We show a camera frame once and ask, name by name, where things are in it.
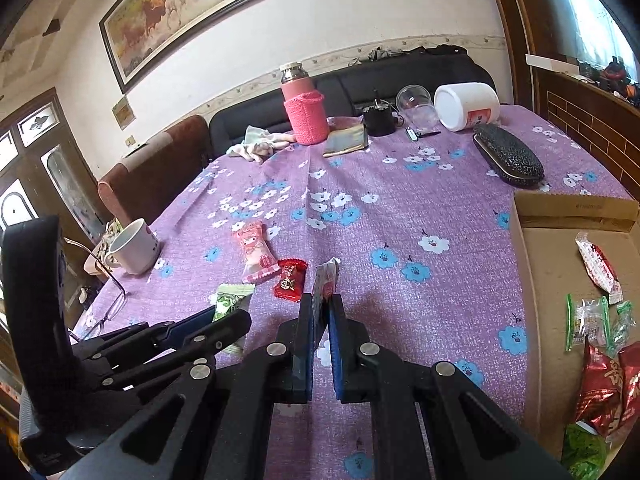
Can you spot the cardboard box tray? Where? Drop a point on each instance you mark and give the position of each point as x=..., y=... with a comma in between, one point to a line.
x=556, y=287

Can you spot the light green snack packet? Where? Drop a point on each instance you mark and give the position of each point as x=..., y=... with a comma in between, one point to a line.
x=230, y=297

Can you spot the framed horse painting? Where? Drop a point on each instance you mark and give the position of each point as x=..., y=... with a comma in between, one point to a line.
x=139, y=34

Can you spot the dark red foil snack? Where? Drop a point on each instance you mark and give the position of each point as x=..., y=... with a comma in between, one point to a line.
x=599, y=401

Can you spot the white cloth gloves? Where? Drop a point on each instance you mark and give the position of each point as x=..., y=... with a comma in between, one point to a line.
x=259, y=144

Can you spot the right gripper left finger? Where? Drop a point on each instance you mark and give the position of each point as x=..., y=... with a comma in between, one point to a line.
x=216, y=427

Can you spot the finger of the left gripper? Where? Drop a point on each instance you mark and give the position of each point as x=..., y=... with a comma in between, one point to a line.
x=144, y=355
x=178, y=332

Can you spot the purple floral tablecloth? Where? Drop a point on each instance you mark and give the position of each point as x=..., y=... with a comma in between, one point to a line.
x=422, y=231

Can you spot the clear glass cup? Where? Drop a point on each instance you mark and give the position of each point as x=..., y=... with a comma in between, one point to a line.
x=415, y=105

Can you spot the white plastic jar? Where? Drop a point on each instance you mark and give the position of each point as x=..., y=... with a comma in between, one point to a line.
x=463, y=106

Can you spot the black textured glasses case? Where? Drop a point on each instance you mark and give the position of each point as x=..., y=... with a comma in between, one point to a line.
x=511, y=159

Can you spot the white ceramic mug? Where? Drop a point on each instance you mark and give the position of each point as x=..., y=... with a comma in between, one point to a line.
x=135, y=249

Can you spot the small red candy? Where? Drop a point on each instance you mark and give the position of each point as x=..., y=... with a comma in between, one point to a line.
x=291, y=281

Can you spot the red white snack packet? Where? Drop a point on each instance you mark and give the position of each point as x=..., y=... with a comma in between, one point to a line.
x=325, y=282
x=599, y=269

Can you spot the pink sleeved thermos bottle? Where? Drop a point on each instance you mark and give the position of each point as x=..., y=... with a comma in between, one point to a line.
x=303, y=104

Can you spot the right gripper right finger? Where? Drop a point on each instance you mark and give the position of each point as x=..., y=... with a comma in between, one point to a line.
x=429, y=422

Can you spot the wooden brick pattern cabinet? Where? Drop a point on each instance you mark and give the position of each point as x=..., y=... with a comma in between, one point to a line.
x=602, y=123

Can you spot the black sofa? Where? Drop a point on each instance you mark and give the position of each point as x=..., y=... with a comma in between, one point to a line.
x=349, y=90

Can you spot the small notebook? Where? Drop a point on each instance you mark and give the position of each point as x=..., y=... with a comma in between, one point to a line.
x=345, y=141

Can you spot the pink checkered snack packet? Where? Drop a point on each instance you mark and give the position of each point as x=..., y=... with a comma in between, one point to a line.
x=259, y=261

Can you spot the small black container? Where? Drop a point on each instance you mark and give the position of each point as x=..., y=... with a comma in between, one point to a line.
x=378, y=117

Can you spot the brown armchair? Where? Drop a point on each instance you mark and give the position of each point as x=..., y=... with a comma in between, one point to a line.
x=145, y=182

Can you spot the clear green edged snack packet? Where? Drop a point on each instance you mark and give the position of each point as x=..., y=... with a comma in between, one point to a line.
x=587, y=320

